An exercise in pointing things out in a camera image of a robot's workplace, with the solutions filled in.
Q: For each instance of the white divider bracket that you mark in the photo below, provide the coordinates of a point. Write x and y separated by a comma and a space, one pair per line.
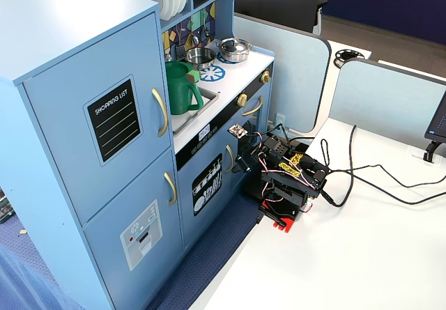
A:
279, 118

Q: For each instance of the blue door with shopping list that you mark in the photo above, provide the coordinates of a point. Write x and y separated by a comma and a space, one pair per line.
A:
52, 115

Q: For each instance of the red table clamp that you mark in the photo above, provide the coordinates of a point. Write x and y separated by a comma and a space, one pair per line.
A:
278, 224

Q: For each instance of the black monitor with logo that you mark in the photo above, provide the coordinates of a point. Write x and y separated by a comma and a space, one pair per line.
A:
278, 0

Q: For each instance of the green plastic pitcher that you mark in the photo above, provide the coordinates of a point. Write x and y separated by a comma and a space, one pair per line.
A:
177, 90

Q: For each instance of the blue door with dishwasher print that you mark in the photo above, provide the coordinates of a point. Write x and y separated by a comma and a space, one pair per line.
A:
205, 188

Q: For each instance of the green component box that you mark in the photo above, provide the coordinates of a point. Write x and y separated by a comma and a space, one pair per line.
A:
4, 209

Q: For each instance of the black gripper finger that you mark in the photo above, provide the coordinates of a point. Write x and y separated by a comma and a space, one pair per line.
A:
247, 145
245, 163

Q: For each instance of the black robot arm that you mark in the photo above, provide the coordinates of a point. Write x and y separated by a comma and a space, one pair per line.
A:
292, 184

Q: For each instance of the open steel pot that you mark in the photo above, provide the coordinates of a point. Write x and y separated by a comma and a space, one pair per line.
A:
200, 56

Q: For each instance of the navy textured mat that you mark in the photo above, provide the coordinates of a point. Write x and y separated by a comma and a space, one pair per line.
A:
209, 271

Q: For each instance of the steel pot lid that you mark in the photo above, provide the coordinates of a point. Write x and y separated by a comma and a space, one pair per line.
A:
232, 44

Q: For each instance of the gold stove knob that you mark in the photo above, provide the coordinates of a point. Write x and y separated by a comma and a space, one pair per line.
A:
265, 76

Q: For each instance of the blue oven door with window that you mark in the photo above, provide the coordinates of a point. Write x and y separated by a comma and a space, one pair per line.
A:
257, 120

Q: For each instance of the light blue desk divider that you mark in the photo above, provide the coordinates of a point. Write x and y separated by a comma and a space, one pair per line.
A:
376, 108
296, 80

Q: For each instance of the steel ladle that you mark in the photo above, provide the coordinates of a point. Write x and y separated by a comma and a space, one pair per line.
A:
196, 40

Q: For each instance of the white sink basin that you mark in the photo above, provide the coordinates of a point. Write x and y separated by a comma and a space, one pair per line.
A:
184, 122

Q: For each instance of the black monitor stand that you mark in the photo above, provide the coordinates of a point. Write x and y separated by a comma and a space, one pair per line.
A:
429, 151

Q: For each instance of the small steel spoon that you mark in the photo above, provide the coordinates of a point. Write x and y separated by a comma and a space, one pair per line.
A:
207, 31

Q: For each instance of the light blue mesh fabric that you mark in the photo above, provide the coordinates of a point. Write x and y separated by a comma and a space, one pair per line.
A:
21, 282

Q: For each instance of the green tan small block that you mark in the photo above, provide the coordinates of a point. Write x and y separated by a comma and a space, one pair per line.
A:
193, 76

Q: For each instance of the steel slotted spatula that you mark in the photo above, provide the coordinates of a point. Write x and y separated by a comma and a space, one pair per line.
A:
180, 52

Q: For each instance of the black monitor with lit screen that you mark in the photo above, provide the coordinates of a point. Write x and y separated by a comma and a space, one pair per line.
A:
439, 118

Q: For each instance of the blue door with ice dispenser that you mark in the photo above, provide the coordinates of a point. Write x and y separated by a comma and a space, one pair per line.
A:
101, 244

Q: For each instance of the blue toy kitchen body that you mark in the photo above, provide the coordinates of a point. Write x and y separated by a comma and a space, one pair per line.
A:
69, 28

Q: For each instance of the bare wrist camera board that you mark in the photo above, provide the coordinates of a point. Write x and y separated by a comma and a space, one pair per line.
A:
238, 131

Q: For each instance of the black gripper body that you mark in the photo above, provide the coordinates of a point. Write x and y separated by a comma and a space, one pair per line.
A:
244, 161

